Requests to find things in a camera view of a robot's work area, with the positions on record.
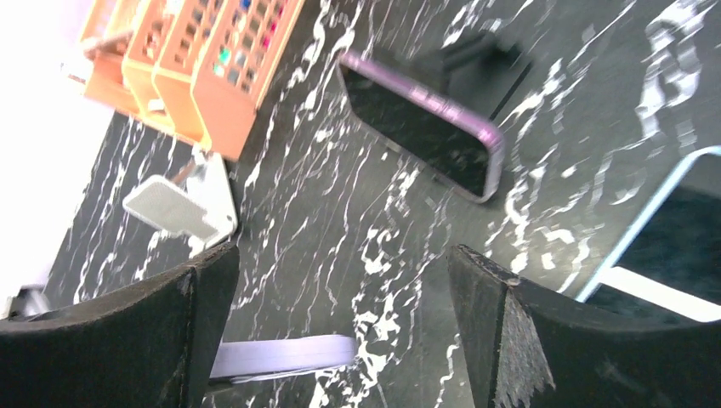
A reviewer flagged phone with pink case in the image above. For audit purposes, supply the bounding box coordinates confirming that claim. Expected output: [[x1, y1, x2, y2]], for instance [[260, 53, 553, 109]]
[[338, 51, 505, 203]]

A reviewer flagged phone with blue case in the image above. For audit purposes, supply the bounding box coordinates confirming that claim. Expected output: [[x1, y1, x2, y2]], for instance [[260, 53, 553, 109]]
[[576, 145, 720, 324]]

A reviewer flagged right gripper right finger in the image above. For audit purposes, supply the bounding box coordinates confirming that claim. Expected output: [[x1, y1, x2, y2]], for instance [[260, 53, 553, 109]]
[[446, 245, 720, 407]]

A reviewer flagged orange plastic file organizer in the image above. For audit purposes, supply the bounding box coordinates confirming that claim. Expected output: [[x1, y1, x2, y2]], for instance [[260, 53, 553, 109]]
[[66, 1, 303, 161]]

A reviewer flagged black phone stand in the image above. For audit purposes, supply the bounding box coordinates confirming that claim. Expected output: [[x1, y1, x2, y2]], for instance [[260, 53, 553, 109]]
[[438, 31, 532, 121]]

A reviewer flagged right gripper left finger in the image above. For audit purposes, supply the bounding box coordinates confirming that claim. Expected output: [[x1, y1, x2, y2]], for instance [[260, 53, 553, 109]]
[[1, 242, 239, 407]]

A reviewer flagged phone with purple case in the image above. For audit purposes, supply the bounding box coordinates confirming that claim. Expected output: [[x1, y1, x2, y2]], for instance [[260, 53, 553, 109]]
[[210, 334, 357, 382]]

